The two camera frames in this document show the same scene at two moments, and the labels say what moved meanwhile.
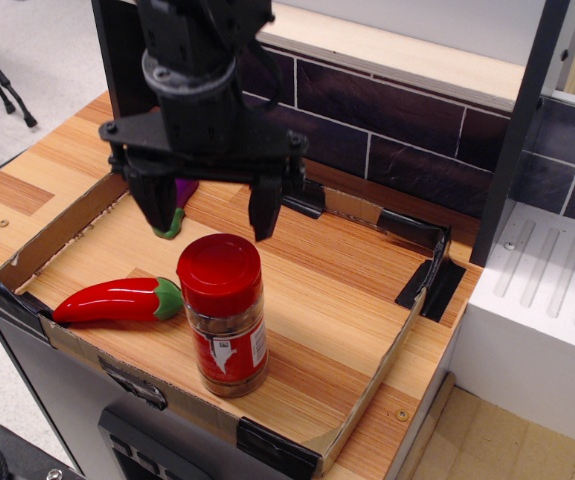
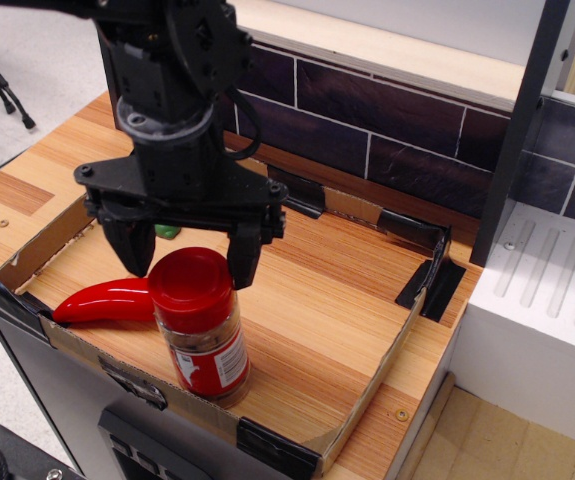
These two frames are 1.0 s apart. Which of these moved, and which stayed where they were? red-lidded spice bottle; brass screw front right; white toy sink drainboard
Moved: red-lidded spice bottle
Stayed: white toy sink drainboard; brass screw front right
